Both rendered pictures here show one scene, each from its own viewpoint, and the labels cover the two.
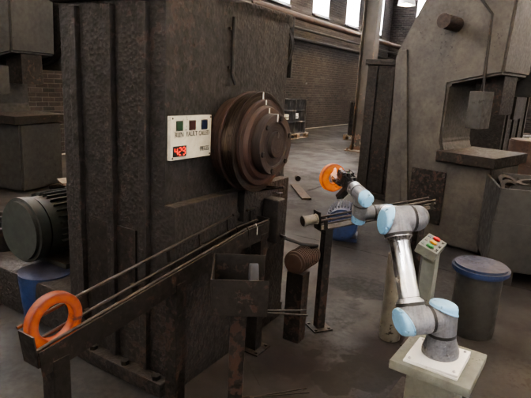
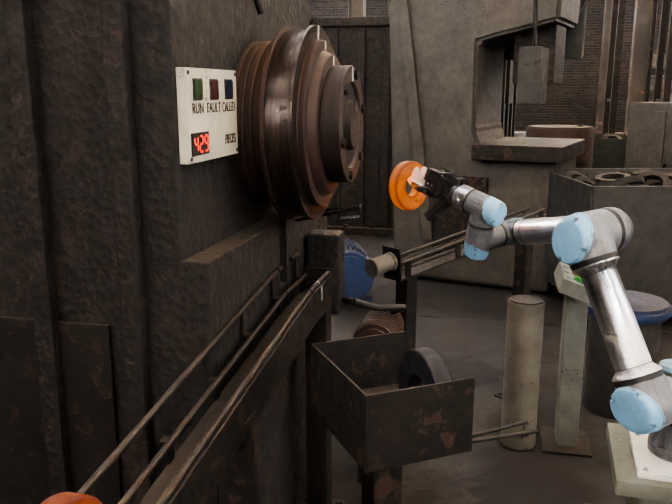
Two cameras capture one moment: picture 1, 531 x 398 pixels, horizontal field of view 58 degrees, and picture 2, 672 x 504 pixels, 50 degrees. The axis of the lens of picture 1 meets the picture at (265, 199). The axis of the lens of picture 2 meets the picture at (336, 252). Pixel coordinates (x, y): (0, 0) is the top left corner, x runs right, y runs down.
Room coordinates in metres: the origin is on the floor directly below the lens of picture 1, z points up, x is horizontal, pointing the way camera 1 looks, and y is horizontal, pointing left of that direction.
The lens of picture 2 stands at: (0.54, 0.55, 1.20)
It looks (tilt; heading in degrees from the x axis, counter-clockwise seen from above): 13 degrees down; 342
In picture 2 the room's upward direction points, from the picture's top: straight up
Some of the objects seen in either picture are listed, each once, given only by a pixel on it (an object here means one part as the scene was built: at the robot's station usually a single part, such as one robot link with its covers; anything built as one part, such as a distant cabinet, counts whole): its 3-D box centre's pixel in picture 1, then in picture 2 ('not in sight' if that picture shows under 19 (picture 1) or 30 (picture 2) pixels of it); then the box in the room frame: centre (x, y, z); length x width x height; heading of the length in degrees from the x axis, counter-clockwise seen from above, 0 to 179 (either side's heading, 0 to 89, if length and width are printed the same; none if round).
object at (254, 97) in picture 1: (254, 141); (306, 124); (2.29, 0.06, 1.11); 0.47 x 0.06 x 0.47; 149
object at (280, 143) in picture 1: (273, 144); (344, 124); (2.24, -0.02, 1.11); 0.28 x 0.06 x 0.28; 149
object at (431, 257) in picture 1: (426, 293); (571, 358); (2.49, -0.92, 0.31); 0.24 x 0.16 x 0.62; 149
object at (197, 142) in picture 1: (190, 137); (210, 114); (2.05, 0.33, 1.15); 0.26 x 0.02 x 0.18; 149
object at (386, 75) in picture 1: (397, 131); (376, 128); (6.26, -1.65, 0.88); 1.71 x 0.92 x 1.76; 149
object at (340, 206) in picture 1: (342, 219); (342, 269); (4.43, -0.75, 0.17); 0.57 x 0.31 x 0.34; 169
